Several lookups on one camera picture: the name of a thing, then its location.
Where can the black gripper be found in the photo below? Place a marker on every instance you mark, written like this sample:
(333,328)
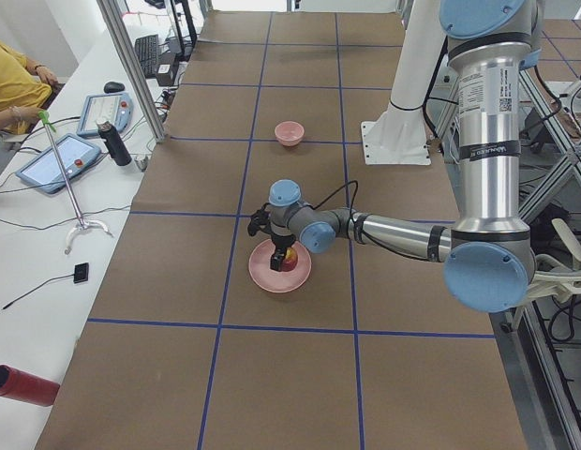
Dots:
(283,242)

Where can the red apple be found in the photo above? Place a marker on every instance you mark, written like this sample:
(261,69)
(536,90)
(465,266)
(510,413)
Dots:
(290,262)

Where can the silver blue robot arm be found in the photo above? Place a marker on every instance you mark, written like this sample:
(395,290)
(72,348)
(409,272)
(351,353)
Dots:
(487,260)

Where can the pink plate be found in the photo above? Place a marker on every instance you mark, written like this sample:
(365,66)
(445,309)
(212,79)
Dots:
(274,281)

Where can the pink bowl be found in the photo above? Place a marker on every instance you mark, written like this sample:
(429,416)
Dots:
(289,133)

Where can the black water bottle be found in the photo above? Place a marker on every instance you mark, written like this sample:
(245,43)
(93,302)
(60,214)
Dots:
(113,142)

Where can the small black square device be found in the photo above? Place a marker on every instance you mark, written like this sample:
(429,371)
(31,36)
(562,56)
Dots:
(81,272)

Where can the far teach pendant tablet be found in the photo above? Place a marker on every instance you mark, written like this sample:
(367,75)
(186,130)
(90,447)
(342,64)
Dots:
(115,108)

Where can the teach pendant tablet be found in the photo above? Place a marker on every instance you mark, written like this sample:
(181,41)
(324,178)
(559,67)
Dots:
(42,172)
(115,108)

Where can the white side desk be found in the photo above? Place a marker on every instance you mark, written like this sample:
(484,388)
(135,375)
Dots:
(63,205)

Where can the black computer mouse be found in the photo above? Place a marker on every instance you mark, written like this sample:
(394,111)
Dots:
(113,87)

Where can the black keyboard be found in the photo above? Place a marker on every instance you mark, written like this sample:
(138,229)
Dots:
(147,51)

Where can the near teach pendant tablet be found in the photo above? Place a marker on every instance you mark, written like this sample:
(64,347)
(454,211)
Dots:
(42,172)

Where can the metal reacher grabber stick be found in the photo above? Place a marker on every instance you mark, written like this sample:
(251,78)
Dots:
(83,224)

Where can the red cardboard tube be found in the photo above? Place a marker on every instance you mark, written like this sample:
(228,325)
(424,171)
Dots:
(23,386)

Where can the person in yellow shirt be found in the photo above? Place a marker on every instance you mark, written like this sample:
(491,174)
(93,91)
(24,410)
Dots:
(26,88)

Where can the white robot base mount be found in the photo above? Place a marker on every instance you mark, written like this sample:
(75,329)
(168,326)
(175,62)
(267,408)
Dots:
(398,136)

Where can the aluminium frame post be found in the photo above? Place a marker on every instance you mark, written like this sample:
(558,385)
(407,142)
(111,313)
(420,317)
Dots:
(111,15)

